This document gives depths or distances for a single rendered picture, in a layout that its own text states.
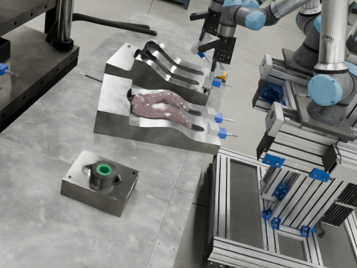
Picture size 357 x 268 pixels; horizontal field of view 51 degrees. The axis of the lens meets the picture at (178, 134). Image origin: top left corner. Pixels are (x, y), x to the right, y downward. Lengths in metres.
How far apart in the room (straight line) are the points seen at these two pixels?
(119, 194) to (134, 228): 0.11
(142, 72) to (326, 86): 0.80
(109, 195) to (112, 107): 0.40
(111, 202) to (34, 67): 0.86
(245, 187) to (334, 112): 0.98
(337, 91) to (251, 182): 1.20
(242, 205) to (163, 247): 1.17
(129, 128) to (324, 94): 0.72
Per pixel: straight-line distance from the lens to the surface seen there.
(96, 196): 1.16
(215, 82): 1.73
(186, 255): 2.18
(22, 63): 1.83
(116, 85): 1.54
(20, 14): 1.66
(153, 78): 1.74
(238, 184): 2.38
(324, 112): 1.58
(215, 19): 1.94
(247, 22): 1.58
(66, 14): 1.90
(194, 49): 2.00
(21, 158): 1.33
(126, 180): 1.20
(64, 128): 1.45
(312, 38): 1.99
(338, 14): 1.40
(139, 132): 1.44
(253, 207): 2.30
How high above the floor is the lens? 1.73
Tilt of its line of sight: 36 degrees down
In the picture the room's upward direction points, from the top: 20 degrees clockwise
